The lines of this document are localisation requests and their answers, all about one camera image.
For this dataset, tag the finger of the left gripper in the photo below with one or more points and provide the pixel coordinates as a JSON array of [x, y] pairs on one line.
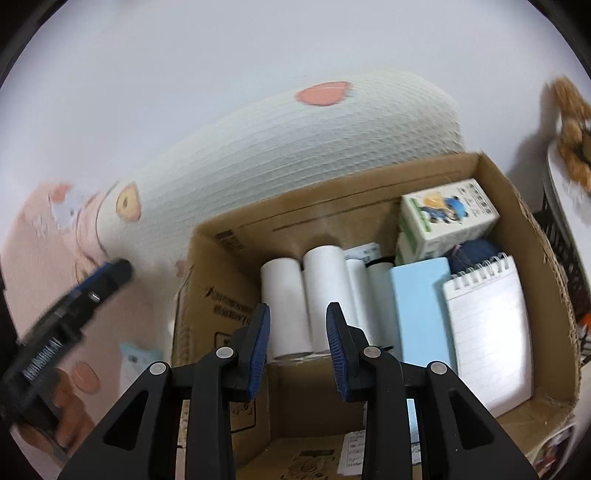
[[104, 282]]

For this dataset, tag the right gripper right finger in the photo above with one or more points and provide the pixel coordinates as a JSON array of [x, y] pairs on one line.
[[459, 438]]

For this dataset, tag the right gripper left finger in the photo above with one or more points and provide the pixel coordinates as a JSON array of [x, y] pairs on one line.
[[138, 437]]

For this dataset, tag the blue white wipes packet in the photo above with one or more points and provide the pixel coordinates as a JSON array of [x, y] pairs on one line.
[[134, 360]]

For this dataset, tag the person left hand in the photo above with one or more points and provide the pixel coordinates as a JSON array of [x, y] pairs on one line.
[[64, 415]]

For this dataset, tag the pink cartoon patterned cloth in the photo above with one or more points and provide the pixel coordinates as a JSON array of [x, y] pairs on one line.
[[63, 233]]

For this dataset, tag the white spiral notebook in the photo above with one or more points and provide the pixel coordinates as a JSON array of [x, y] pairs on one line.
[[490, 328]]

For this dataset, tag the light blue foam block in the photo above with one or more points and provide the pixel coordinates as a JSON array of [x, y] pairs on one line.
[[422, 312]]

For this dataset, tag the brown cardboard box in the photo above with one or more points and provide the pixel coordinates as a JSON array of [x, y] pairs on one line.
[[295, 427]]

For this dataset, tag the dark blue denim pouch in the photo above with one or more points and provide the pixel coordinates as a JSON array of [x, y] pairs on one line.
[[470, 253]]

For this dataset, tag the small green white box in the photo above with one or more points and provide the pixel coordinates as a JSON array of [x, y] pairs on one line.
[[404, 251]]

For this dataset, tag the green white carton box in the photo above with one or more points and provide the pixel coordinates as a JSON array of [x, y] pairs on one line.
[[437, 219]]

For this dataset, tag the brown teddy bear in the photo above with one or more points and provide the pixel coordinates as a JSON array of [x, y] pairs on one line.
[[574, 137]]

